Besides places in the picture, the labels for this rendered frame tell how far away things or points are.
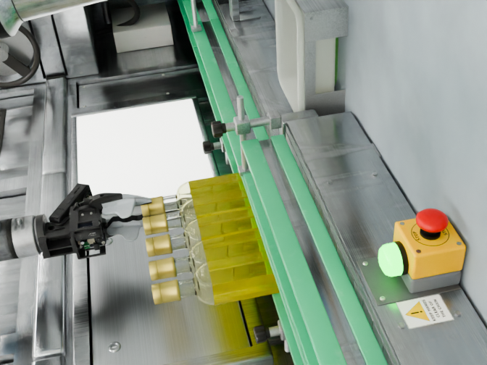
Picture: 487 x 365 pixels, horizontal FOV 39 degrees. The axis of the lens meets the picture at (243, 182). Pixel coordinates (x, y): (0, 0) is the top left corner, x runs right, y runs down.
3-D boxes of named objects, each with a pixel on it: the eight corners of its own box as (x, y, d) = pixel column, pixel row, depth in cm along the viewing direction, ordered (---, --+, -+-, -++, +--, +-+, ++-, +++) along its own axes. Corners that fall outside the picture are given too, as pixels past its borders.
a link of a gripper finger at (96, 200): (127, 211, 129) (83, 224, 129) (127, 205, 131) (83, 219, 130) (119, 193, 126) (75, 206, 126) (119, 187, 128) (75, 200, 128)
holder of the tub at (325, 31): (319, 95, 148) (283, 101, 147) (319, -29, 131) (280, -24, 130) (343, 138, 134) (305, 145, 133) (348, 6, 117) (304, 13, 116)
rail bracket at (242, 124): (279, 161, 133) (216, 172, 131) (276, 86, 122) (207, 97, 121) (282, 170, 131) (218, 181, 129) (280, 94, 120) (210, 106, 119)
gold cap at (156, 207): (164, 206, 134) (142, 209, 134) (161, 191, 132) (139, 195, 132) (166, 217, 131) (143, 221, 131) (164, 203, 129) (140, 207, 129)
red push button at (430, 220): (409, 228, 90) (411, 208, 88) (438, 222, 90) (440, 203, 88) (421, 248, 87) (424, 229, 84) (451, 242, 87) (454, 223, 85)
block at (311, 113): (314, 147, 133) (278, 153, 132) (314, 106, 127) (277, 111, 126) (319, 158, 130) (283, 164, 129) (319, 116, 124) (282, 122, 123)
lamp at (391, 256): (394, 258, 93) (373, 262, 93) (396, 234, 90) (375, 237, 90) (406, 282, 90) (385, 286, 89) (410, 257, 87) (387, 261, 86)
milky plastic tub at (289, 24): (317, 73, 145) (277, 80, 144) (317, -31, 131) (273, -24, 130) (342, 116, 131) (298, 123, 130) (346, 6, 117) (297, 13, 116)
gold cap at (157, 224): (167, 222, 130) (144, 227, 129) (164, 208, 127) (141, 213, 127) (169, 235, 127) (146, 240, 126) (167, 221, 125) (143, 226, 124)
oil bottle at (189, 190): (280, 185, 139) (176, 204, 136) (280, 164, 135) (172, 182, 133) (288, 203, 134) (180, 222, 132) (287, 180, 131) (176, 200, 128)
